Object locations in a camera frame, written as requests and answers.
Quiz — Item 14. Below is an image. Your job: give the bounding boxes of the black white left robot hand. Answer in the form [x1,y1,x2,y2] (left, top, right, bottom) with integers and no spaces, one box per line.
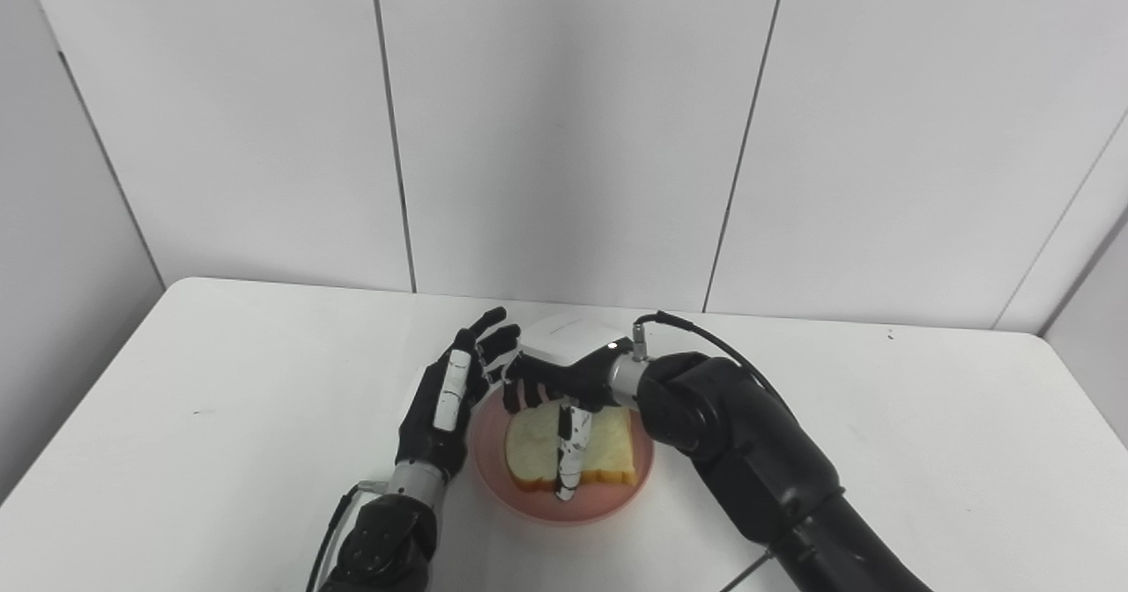
[395,307,521,483]

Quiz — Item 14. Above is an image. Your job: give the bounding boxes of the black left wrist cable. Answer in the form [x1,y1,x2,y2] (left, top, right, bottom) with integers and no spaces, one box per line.
[306,481,389,592]

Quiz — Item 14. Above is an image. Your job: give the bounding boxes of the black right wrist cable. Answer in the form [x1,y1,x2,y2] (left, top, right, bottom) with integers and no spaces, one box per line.
[631,311,794,417]

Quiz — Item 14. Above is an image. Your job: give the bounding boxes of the pink round plate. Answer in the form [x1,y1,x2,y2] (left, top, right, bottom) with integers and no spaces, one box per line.
[467,387,655,525]

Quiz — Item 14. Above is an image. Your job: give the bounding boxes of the slice of white bread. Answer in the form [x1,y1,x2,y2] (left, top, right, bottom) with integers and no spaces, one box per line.
[505,398,637,493]

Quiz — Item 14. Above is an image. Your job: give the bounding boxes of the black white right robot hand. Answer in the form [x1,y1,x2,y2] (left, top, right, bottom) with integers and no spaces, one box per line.
[502,313,635,500]

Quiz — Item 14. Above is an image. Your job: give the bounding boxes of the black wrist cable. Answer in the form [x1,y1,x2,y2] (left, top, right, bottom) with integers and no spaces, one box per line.
[631,311,794,417]
[306,481,389,592]

